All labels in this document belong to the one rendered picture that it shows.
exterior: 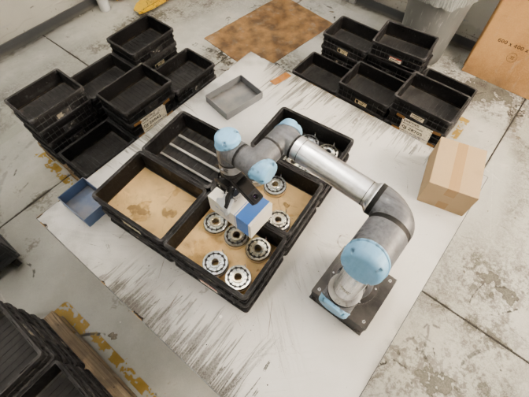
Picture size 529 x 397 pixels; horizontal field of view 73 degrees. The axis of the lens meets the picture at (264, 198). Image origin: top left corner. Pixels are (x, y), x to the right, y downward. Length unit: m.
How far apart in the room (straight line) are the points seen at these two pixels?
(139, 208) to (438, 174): 1.37
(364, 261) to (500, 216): 2.21
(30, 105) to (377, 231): 2.49
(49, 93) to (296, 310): 2.21
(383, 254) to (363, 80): 2.16
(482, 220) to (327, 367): 1.78
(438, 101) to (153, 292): 2.16
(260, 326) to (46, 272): 1.61
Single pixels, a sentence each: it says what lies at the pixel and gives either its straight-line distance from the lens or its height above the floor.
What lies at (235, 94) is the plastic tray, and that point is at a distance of 2.25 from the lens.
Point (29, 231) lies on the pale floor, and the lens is 2.94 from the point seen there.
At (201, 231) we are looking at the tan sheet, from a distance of 1.58.
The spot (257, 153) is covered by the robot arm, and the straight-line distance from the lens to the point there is 1.00.
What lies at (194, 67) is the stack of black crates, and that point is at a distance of 2.99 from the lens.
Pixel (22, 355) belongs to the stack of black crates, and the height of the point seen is 0.49.
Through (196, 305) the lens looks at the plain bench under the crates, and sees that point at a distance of 1.60.
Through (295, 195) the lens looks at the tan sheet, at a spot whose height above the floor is 0.83.
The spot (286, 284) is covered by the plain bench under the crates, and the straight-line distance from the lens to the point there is 1.60.
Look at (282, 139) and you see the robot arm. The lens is 1.04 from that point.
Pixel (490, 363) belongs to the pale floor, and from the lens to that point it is 2.58.
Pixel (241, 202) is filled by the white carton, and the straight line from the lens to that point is 1.27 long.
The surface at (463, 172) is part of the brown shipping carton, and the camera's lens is 1.92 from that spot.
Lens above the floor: 2.23
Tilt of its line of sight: 59 degrees down
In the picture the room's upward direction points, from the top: straight up
